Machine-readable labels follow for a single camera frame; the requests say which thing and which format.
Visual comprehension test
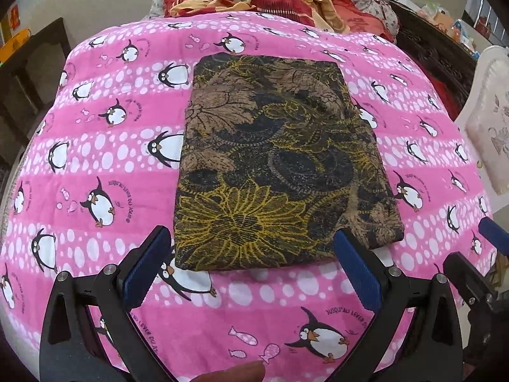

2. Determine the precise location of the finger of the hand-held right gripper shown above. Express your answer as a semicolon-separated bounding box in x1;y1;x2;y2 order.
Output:
479;217;509;259
443;252;498;307

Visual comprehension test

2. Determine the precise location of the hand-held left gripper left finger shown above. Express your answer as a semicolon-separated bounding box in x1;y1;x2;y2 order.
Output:
40;225;173;382

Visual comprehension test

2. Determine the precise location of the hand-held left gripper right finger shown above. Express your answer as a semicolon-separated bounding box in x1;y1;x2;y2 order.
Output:
333;229;464;382

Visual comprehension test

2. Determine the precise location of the brown floral batik shirt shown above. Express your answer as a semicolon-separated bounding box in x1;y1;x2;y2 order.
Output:
174;53;405;273

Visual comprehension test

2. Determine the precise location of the person's left hand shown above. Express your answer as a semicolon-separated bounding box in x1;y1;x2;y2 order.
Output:
194;361;266;382

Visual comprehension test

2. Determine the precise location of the cream embroidered cushion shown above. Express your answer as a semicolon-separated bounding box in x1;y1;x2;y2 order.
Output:
465;88;509;195

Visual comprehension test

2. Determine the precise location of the pink penguin print blanket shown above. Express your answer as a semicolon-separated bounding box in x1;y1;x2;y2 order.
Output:
0;10;502;382

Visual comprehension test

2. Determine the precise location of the white chair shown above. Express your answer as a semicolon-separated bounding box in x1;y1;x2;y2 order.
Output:
453;46;509;223

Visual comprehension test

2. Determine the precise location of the dark carved wooden headboard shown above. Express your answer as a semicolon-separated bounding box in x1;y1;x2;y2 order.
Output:
387;0;478;122

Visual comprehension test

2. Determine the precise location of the dark wooden table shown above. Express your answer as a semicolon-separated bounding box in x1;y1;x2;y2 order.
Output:
0;18;72;168

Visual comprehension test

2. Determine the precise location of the orange box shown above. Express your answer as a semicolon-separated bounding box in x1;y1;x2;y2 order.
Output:
0;28;30;62

